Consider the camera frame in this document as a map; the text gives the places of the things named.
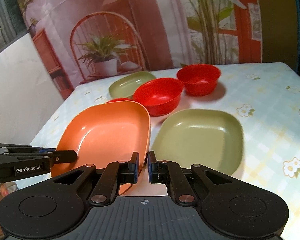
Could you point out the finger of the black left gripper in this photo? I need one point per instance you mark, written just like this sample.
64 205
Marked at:
45 150
64 156

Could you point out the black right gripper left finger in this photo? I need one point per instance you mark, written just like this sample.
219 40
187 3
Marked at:
62 207

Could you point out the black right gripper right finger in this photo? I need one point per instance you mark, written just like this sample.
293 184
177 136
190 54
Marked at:
224 207

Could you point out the orange square plate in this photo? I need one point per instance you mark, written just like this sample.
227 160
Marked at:
106 133

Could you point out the green square plate near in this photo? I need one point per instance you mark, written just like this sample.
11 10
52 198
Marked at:
201 136

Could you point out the green square plate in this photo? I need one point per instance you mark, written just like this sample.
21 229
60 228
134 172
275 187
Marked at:
201 136
126 86

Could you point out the red bowl nearest left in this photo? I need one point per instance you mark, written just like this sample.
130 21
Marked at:
119 100

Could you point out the red bowl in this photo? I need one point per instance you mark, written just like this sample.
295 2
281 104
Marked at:
159 96
199 79
119 100

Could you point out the green square plate far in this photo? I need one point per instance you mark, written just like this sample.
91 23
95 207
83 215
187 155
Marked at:
126 86

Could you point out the red bowl middle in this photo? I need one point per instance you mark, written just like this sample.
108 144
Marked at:
159 96

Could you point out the printed backdrop curtain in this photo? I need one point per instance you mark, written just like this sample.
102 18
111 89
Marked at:
80 41

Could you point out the red bowl far right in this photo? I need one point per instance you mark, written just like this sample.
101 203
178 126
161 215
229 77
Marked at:
199 79

